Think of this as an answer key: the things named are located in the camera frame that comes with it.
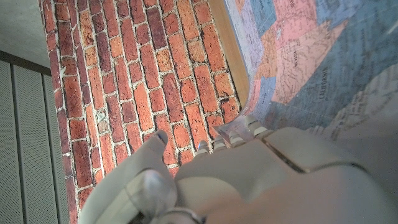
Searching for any colourful paper map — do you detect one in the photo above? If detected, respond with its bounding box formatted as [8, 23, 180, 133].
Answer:
[213, 0, 398, 187]

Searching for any grey perforated panel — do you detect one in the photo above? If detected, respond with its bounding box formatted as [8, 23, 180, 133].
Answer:
[0, 51, 71, 224]

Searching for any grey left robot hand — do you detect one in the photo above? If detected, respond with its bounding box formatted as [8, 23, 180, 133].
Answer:
[77, 114, 398, 224]

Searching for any red brick printed backdrop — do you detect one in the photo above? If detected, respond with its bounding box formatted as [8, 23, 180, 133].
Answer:
[39, 0, 242, 224]

